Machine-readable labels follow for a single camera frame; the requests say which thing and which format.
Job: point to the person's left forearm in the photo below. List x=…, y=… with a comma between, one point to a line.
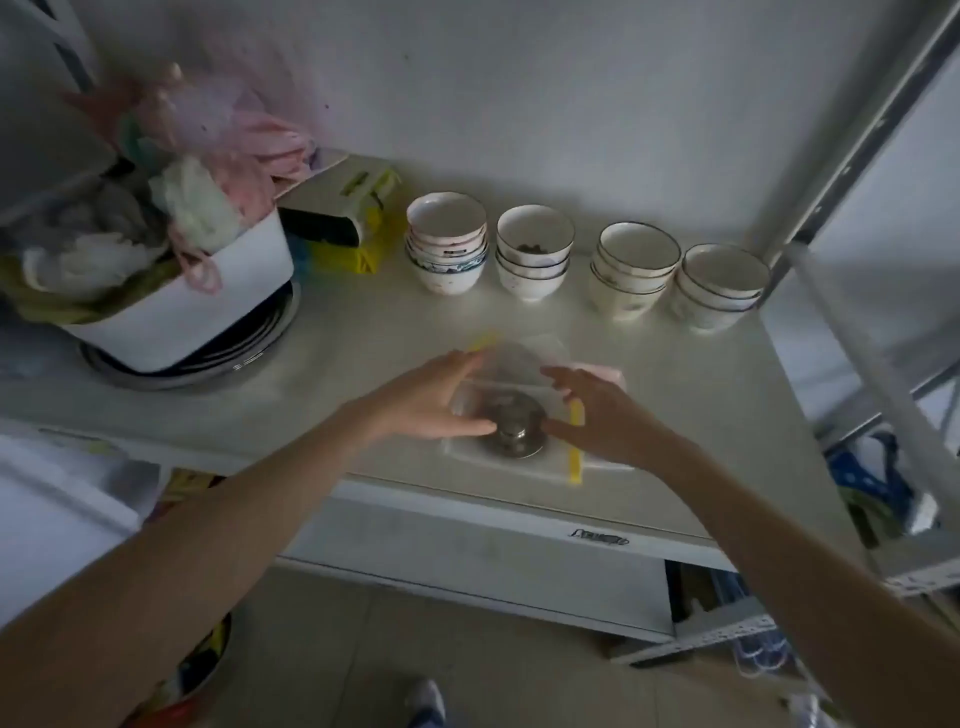
x=187, y=570

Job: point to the bucket with colourful items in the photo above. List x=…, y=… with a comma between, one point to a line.
x=195, y=675

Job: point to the clear zip bag yellow strip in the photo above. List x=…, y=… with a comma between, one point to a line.
x=517, y=367

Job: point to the blue bag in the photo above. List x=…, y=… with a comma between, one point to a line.
x=874, y=480

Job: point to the white pole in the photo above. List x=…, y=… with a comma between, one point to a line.
x=862, y=375

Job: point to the person's right thumb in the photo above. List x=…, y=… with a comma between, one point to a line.
x=562, y=430

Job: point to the white table cabinet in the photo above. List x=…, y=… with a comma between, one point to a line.
x=487, y=555

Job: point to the pink cloth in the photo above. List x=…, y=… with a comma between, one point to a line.
x=604, y=373

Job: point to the stack of white ceramic bowls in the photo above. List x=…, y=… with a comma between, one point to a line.
x=634, y=277
x=534, y=259
x=720, y=289

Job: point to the white storage box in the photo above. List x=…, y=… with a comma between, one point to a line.
x=60, y=517

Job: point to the grey metal shelf rack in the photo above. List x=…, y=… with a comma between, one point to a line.
x=862, y=157

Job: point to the round metal strainer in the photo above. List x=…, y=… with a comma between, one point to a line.
x=517, y=427

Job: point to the stack of blue patterned bowls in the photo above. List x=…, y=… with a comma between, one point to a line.
x=446, y=255

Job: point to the person's right forearm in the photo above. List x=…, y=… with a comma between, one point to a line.
x=810, y=585

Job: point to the white plastic bin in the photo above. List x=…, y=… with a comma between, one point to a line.
x=202, y=307

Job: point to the person's right hand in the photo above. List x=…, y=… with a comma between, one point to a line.
x=611, y=427

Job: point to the person's left shoe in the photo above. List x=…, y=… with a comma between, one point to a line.
x=426, y=703

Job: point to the person's left hand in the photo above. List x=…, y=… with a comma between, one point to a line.
x=420, y=405

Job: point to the person's left thumb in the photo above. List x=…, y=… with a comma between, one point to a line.
x=471, y=429

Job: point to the yellow and white box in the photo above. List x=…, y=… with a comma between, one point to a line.
x=337, y=206

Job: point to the pile of crumpled plastic bags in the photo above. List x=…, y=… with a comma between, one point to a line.
x=195, y=180

